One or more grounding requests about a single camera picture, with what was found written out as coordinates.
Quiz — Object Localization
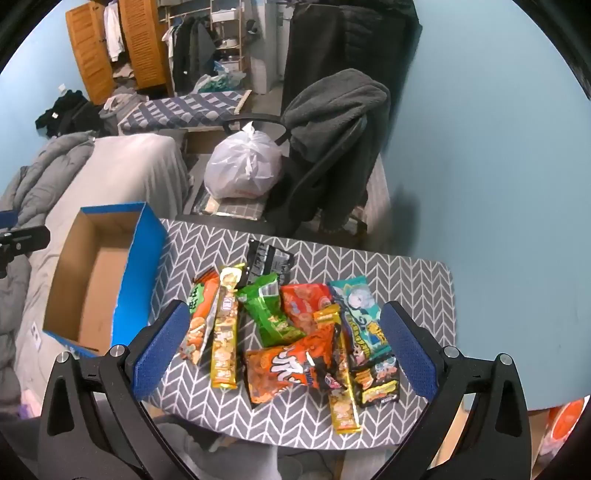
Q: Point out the green chip bag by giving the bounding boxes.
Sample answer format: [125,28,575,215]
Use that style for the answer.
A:
[238,273,305,348]

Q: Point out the grey hoodie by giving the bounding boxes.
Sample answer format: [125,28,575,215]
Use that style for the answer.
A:
[99,92,144,134]

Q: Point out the grey herringbone table cover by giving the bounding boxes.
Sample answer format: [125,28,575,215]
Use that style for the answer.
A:
[108,217,455,450]

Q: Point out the long yellow snack packet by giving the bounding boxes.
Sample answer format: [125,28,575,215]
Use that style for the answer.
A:
[210,263,247,391]
[313,307,362,435]

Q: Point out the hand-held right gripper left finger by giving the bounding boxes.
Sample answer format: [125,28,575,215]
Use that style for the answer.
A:
[38,300,195,480]

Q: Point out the orange and green snack packet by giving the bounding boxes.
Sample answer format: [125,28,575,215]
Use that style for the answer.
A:
[179,270,221,365]

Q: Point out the large black hanging coat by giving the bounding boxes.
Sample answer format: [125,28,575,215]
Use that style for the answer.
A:
[281,0,423,116]

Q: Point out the wooden louvred wardrobe door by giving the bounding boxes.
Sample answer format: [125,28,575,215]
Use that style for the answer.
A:
[65,2,114,104]
[117,0,172,90]

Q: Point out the black snack packet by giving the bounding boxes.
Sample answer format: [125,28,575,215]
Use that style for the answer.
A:
[246,239,295,287]

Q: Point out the checked folding bed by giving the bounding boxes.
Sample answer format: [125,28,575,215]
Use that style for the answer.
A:
[117,90,252,136]

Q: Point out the red-orange biscuit packet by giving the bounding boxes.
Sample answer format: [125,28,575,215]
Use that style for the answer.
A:
[280,284,334,335]

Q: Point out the blue cardboard box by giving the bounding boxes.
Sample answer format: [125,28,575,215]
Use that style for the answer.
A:
[42,202,169,358]

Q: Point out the grey checked cushion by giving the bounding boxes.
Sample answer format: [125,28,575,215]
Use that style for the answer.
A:
[191,187,273,220]

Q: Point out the black office chair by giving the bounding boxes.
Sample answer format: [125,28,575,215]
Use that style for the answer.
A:
[175,115,384,250]
[283,68,391,232]

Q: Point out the dark hanging clothes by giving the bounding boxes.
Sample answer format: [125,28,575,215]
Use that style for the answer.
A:
[172,16,218,93]

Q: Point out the teal cartoon snack packet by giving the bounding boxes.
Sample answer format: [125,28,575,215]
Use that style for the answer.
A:
[328,276,393,365]

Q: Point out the green and white plastic bag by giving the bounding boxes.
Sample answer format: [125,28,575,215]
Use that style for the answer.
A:
[194,69,247,93]

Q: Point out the grey duvet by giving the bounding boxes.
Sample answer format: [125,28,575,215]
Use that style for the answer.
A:
[0,131,95,393]

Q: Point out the orange printed box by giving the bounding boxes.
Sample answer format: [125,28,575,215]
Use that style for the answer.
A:
[538,399,591,462]

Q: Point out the metal shelf rack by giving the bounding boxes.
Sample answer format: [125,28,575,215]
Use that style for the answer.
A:
[210,0,245,75]

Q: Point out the bed with grey sheet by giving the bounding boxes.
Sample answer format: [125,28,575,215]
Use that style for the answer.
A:
[14,136,190,393]

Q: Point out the white hanging shirt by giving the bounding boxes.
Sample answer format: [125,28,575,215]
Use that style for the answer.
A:
[102,2,125,63]

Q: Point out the small black and yellow packet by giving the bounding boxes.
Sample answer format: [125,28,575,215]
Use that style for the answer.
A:
[349,354,400,407]

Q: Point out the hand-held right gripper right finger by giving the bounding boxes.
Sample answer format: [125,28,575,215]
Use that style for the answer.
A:
[369,301,532,480]

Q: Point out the orange chip bag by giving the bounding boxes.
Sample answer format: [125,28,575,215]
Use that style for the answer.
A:
[245,323,340,406]

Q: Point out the black clothes pile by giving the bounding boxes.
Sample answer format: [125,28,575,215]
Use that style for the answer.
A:
[36,90,105,137]

